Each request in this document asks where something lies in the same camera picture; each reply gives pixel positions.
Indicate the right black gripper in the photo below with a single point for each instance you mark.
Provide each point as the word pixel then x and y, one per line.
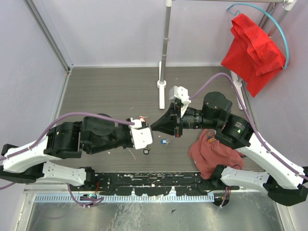
pixel 168 123

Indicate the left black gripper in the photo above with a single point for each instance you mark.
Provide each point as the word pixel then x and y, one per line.
pixel 145 127

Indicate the blue tagged key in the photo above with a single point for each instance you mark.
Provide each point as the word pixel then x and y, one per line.
pixel 165 141

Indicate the metal keyring with keys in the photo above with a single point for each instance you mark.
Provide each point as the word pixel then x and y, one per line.
pixel 146 150

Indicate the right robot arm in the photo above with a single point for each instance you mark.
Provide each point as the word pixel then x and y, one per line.
pixel 277 181

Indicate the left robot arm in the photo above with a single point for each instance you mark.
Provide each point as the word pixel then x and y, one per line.
pixel 95 133

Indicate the red tagged key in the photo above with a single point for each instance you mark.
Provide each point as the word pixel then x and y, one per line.
pixel 142 119

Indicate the white pole base foot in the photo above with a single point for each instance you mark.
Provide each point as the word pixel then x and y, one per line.
pixel 161 84

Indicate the maroon printed t-shirt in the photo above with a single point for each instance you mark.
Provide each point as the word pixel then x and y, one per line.
pixel 207 152

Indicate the black mounting plate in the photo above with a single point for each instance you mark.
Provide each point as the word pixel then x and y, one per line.
pixel 150 184

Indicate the red cloth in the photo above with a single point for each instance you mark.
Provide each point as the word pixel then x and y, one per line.
pixel 253 55

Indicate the metal rack pole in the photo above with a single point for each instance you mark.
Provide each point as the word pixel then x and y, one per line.
pixel 165 42

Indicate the aluminium corner profile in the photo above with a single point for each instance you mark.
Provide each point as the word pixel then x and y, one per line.
pixel 47 34

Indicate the blue clothes hanger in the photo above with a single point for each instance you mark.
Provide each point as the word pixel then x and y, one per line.
pixel 287 53

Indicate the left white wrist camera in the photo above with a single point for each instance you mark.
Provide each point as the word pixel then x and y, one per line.
pixel 141 137

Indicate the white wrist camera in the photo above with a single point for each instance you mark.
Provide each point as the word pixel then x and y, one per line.
pixel 141 137
pixel 180 93

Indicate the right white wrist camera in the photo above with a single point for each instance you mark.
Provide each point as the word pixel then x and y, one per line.
pixel 180 93

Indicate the slotted cable duct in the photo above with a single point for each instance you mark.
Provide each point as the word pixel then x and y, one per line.
pixel 171 198

